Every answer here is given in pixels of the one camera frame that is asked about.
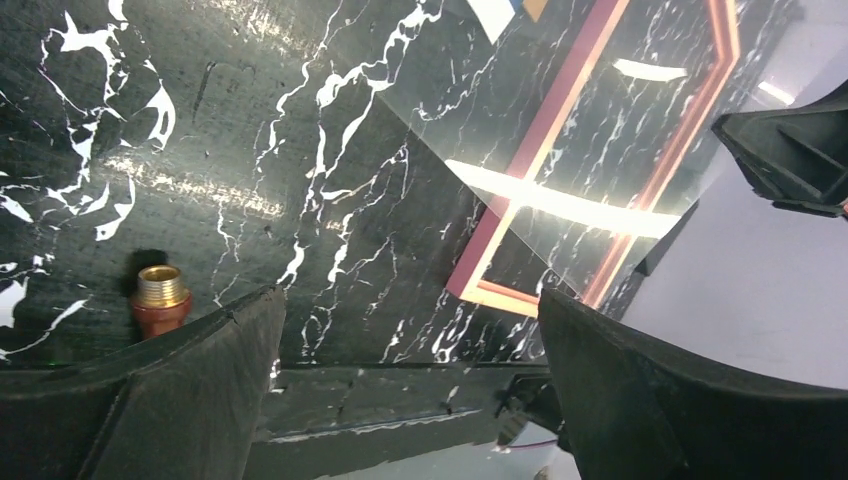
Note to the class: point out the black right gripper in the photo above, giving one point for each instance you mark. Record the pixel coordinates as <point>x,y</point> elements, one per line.
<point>795,158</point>

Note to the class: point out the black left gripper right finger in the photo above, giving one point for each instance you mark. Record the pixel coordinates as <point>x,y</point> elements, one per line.
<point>636,407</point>

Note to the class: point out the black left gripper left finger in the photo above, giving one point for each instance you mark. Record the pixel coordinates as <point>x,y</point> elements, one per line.
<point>182,405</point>

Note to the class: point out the clear acrylic sheet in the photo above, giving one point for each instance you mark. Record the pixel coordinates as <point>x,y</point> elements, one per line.
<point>472,101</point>

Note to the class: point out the printed photo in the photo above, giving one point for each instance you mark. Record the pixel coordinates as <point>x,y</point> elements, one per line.
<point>494,15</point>

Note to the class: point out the copper pipe fitting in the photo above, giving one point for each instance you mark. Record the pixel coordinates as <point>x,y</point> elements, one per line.
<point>161,302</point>

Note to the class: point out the brown backing board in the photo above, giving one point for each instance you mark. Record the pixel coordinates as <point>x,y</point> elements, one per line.
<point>534,8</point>

